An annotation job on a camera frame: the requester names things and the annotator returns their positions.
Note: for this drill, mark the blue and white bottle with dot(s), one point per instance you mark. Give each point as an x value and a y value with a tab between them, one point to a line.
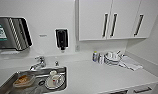
95	57

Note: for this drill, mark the small white bottle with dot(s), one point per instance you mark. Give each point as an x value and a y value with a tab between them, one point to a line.
100	59

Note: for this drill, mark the small chrome sink pump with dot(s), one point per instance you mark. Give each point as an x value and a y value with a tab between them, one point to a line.
56	63

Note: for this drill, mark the stack of white dishes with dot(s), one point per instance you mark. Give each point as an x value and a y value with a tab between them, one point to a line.
112	59

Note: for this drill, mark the white cup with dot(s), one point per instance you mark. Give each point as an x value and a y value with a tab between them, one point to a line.
54	78

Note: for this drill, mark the white plate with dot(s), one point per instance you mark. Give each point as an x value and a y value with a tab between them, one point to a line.
60	83

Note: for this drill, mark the chrome sink faucet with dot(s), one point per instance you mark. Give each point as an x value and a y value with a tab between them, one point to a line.
37	62

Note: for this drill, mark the clear container with orange food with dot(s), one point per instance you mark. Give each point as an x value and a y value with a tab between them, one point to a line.
23	80

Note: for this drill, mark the steel paper towel dispenser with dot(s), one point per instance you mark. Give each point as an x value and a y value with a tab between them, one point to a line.
11	33

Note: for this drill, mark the narrow white drawer unit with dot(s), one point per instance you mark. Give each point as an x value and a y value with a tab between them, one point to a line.
145	90

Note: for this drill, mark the stainless steel sink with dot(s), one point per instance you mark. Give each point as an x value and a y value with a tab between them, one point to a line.
8	86

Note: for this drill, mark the black wall soap dispenser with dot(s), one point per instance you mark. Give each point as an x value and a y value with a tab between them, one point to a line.
61	38

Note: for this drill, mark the small wall label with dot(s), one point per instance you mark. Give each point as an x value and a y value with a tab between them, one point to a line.
43	35

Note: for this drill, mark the white three-door wall cabinet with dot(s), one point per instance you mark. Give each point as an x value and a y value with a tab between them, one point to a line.
121	18

